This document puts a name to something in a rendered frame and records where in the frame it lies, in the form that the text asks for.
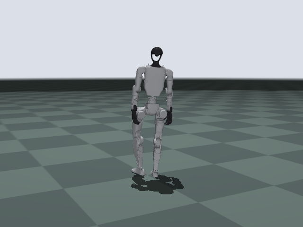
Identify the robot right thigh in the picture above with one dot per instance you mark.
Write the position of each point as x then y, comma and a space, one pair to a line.
159, 123

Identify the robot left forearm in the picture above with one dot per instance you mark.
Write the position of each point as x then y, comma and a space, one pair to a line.
134, 97

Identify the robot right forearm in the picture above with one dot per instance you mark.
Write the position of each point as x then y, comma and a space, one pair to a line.
169, 101

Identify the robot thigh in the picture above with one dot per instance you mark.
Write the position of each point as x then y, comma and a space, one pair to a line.
136, 128
159, 123

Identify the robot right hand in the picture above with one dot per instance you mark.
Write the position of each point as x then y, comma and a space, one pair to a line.
169, 117

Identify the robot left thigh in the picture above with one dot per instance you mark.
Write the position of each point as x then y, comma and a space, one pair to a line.
136, 128

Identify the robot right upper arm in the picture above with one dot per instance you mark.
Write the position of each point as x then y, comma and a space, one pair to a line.
169, 81

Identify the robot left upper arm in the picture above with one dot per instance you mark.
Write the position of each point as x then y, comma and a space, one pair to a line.
138, 78

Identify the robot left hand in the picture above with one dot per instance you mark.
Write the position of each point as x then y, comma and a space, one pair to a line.
134, 116

